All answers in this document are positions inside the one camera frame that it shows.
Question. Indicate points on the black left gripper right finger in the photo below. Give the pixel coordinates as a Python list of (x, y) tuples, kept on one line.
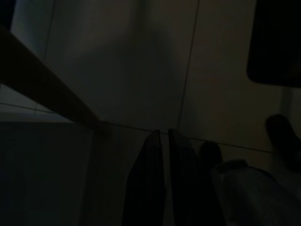
[(184, 188)]

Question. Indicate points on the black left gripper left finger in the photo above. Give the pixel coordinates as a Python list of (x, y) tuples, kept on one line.
[(147, 188)]

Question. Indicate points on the brown wooden table leg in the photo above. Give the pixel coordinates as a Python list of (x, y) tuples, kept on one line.
[(44, 87)]

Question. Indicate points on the black rounded panel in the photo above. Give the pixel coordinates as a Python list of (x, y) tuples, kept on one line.
[(277, 42)]

